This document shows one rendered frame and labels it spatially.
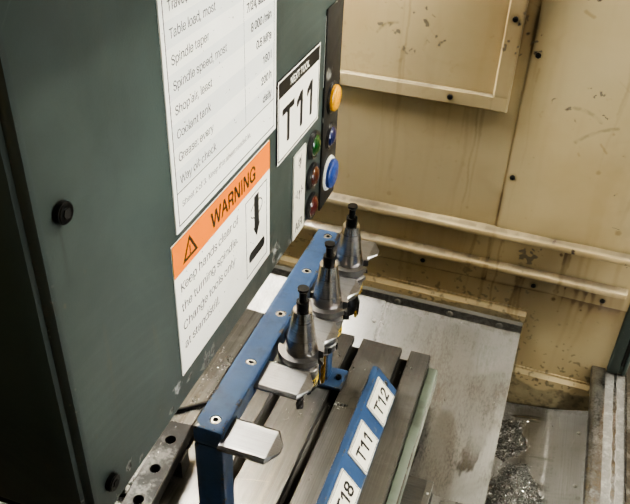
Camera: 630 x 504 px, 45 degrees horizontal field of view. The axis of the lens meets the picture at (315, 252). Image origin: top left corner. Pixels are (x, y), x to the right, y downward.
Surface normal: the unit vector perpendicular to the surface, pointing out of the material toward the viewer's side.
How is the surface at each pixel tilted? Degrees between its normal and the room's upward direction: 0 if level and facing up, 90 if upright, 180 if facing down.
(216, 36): 90
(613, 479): 0
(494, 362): 24
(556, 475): 17
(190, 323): 90
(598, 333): 90
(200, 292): 90
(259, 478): 0
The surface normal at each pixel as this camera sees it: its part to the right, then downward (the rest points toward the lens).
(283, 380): 0.04, -0.82
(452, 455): -0.11, -0.54
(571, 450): -0.25, -0.84
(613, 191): -0.33, 0.53
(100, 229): 0.94, 0.22
